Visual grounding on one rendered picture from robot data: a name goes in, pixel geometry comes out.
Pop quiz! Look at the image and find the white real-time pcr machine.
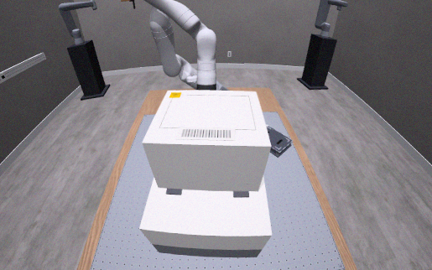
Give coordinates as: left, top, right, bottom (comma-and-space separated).
139, 91, 272, 257

